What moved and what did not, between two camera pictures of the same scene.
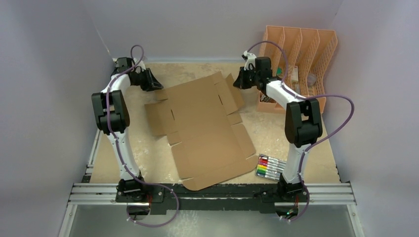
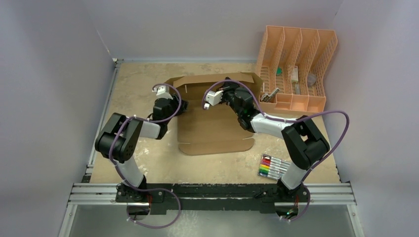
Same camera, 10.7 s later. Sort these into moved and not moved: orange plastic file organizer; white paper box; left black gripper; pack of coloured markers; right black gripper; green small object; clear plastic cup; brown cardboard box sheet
Moved: right black gripper; brown cardboard box sheet; left black gripper
Not moved: green small object; white paper box; orange plastic file organizer; pack of coloured markers; clear plastic cup
